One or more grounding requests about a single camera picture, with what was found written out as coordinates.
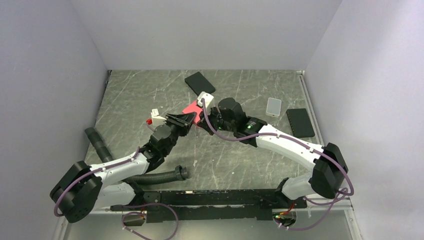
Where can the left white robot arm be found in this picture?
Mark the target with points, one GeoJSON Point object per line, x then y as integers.
{"type": "Point", "coordinates": [85, 187]}

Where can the black ridged tray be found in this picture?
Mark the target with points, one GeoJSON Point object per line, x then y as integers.
{"type": "Point", "coordinates": [300, 123]}

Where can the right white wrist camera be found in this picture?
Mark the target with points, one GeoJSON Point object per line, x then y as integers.
{"type": "Point", "coordinates": [206, 99]}

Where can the red paper box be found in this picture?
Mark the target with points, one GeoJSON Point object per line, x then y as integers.
{"type": "Point", "coordinates": [193, 108]}

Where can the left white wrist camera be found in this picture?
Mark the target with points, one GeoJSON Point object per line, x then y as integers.
{"type": "Point", "coordinates": [155, 119]}

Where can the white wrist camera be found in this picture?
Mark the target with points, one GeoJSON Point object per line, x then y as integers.
{"type": "Point", "coordinates": [155, 119]}
{"type": "Point", "coordinates": [206, 99]}

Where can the aluminium frame rail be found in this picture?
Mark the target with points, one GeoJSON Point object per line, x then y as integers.
{"type": "Point", "coordinates": [219, 222]}

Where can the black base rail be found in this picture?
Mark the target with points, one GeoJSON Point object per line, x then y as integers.
{"type": "Point", "coordinates": [259, 204]}

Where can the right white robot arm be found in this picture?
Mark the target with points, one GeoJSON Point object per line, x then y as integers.
{"type": "Point", "coordinates": [327, 170]}

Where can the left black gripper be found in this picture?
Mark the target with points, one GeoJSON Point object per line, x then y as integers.
{"type": "Point", "coordinates": [184, 119]}

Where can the clear plastic case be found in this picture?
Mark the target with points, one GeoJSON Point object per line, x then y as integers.
{"type": "Point", "coordinates": [273, 107]}

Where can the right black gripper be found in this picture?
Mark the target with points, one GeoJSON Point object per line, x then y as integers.
{"type": "Point", "coordinates": [203, 123]}

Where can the black flat box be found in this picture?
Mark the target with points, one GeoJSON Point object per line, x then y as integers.
{"type": "Point", "coordinates": [198, 84]}

